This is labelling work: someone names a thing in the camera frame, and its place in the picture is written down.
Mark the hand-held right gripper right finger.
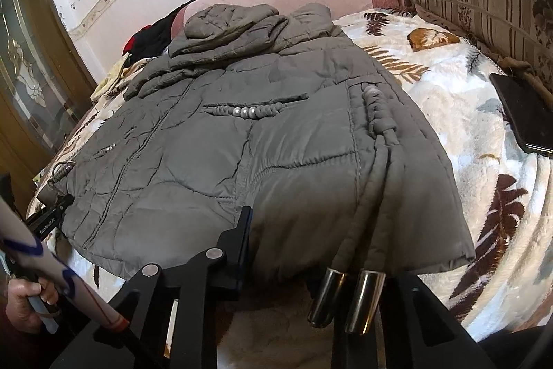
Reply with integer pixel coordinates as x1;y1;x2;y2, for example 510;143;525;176
337;271;497;369

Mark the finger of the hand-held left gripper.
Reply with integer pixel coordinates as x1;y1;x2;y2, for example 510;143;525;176
51;193;75;218

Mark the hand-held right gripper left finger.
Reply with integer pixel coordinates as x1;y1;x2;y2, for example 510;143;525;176
47;205;253;369

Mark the grey padded jacket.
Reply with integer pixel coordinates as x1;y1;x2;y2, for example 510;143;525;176
52;2;476;335

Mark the person's left forearm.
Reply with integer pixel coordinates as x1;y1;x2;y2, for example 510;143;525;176
0;321;57;369

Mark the person's left hand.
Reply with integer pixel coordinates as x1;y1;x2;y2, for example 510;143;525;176
6;278;61;335

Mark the white pole with blue marks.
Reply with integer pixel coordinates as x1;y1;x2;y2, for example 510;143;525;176
0;200;130;331

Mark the yellow floral cloth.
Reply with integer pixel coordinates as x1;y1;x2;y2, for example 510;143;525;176
90;53;134;104

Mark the wooden glazed door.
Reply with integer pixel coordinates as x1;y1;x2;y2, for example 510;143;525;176
0;0;98;214

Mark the black garment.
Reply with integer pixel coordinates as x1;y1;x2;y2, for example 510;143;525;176
130;0;205;61

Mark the leaf print fleece blanket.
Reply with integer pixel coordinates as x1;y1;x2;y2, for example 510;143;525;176
26;8;553;369

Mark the black phone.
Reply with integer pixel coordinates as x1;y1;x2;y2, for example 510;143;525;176
489;73;553;157

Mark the tan fringed cloth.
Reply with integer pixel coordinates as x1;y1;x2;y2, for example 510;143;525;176
469;36;553;97

